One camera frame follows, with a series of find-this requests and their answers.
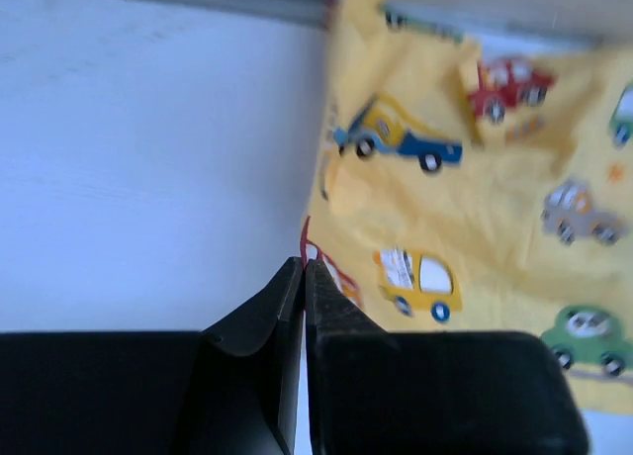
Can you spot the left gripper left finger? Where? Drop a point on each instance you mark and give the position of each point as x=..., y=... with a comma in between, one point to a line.
x=229, y=389

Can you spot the yellow car-print cloth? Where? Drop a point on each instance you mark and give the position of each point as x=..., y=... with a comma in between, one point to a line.
x=459, y=192

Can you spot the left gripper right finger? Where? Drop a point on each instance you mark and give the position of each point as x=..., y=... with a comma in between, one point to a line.
x=372, y=391

